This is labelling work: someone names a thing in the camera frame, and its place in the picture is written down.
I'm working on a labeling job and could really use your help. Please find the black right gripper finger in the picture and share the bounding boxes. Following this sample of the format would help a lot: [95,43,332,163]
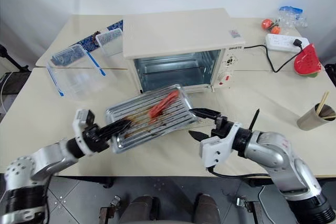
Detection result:
[188,108,222,120]
[188,130,211,142]

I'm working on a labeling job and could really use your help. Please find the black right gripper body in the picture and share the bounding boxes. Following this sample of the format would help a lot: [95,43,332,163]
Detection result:
[211,115,233,138]

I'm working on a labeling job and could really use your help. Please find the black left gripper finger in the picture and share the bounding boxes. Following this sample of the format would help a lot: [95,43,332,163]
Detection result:
[102,126,127,141]
[99,119,132,133]

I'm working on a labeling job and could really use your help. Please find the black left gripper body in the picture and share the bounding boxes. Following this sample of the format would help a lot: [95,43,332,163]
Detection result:
[81,124,111,154]

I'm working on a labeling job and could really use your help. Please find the ribbed silver metal baking tray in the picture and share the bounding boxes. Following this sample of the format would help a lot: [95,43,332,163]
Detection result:
[104,83,199,155]

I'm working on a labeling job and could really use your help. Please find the glass toaster oven door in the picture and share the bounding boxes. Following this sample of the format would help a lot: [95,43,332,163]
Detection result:
[138,84,215,95]

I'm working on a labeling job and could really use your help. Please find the red sausage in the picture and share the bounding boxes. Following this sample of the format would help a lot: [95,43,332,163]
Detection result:
[157,90,181,112]
[149,103,166,119]

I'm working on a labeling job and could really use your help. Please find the cream toaster oven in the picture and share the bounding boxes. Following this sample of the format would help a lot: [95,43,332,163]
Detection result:
[122,7,247,95]

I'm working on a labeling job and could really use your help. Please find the thin wooden stick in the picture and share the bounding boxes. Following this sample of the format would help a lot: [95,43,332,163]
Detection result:
[54,67,129,71]

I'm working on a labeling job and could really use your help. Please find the metal caster wheel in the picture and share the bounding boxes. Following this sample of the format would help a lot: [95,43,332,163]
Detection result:
[235,196,249,207]
[109,194,122,207]

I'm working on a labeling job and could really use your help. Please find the clear plastic box blue clips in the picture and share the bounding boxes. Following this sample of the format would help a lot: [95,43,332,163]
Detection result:
[46,45,109,99]

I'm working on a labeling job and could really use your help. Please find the dark rounded shape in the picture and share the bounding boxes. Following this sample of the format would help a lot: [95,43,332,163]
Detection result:
[123,194,160,224]
[194,193,222,224]

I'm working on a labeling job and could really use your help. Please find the white perforated plastic basket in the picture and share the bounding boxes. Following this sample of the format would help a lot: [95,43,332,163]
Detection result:
[95,28,124,57]

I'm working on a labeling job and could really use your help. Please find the blue patterned cloth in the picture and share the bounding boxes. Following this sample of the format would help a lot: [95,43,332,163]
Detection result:
[50,19,124,66]

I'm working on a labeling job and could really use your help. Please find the brown cylindrical chopstick holder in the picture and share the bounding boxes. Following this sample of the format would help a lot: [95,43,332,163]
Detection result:
[297,104,336,132]

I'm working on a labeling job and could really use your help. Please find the white power strip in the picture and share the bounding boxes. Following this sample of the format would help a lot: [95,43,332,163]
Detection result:
[265,33,311,53]

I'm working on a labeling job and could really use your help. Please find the wooden chopstick pair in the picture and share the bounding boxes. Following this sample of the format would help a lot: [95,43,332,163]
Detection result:
[316,91,336,120]

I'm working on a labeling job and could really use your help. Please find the red watermelon slice toy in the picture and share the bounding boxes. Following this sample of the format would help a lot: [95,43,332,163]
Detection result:
[293,43,324,78]

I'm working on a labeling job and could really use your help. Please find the black stand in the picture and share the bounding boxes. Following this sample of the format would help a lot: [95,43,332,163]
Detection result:
[0,44,30,73]

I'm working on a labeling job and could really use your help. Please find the clear plastic bag blue seal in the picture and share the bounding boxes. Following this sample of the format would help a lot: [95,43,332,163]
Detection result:
[277,6,308,29]

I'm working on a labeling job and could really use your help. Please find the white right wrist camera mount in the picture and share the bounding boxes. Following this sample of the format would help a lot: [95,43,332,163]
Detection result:
[199,122,243,168]

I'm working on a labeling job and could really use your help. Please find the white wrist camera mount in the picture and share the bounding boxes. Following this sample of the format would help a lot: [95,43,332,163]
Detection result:
[199,122,243,168]
[71,108,112,159]

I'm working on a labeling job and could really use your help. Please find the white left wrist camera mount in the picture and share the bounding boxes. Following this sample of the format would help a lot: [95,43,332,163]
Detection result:
[71,108,112,159]

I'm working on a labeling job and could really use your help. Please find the black cable tie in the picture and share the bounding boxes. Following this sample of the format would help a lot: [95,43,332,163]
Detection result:
[248,108,261,133]

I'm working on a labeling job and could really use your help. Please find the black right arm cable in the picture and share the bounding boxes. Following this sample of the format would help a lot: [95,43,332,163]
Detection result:
[208,165,271,180]

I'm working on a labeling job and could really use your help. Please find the white floor cable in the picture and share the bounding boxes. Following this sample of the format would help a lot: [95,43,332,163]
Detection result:
[257,185,275,210]

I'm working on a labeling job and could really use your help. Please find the black plug with cable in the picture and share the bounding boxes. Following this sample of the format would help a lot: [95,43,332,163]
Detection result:
[244,39,303,74]

